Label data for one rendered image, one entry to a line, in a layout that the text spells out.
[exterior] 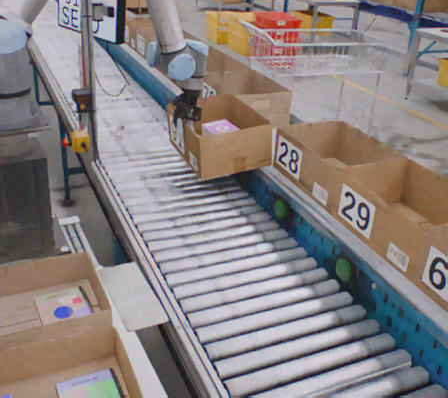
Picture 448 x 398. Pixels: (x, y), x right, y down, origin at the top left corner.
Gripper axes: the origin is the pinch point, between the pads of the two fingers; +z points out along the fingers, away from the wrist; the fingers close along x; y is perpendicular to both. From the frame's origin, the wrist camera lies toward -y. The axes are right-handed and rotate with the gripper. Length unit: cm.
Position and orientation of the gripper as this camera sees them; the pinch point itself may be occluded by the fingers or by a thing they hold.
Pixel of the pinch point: (182, 136)
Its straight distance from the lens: 211.1
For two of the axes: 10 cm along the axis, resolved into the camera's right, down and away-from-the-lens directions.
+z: -1.5, 9.1, 4.0
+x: 9.0, -0.4, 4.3
